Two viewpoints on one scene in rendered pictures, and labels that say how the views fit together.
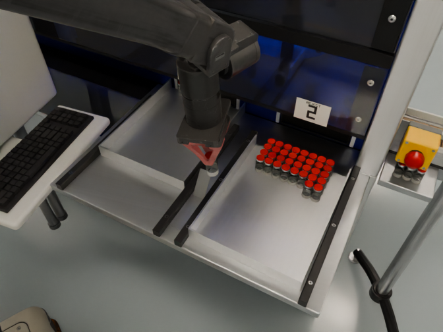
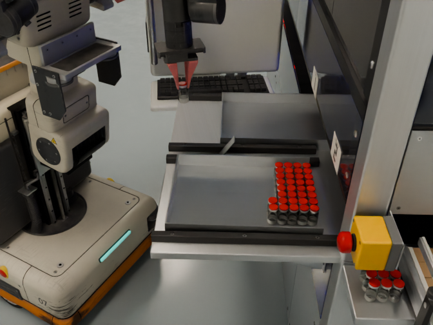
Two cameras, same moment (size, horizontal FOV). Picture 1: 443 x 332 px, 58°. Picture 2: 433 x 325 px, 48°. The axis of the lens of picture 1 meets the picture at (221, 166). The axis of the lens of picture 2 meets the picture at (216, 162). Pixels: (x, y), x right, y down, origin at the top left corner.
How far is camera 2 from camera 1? 0.89 m
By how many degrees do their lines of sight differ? 47
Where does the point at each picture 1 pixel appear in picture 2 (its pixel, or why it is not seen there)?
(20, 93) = (243, 48)
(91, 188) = (188, 109)
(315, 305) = (156, 247)
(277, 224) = (223, 205)
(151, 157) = (240, 122)
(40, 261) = not seen: hidden behind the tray
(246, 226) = (207, 188)
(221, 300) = not seen: outside the picture
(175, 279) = (250, 296)
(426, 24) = (379, 77)
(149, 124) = (273, 109)
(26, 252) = not seen: hidden behind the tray
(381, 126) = (352, 191)
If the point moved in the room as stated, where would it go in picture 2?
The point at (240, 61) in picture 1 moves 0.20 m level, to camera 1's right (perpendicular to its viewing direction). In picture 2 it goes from (196, 9) to (246, 46)
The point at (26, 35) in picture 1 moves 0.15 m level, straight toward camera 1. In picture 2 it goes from (272, 11) to (250, 23)
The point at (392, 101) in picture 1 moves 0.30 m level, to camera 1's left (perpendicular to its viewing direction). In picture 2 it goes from (359, 162) to (272, 92)
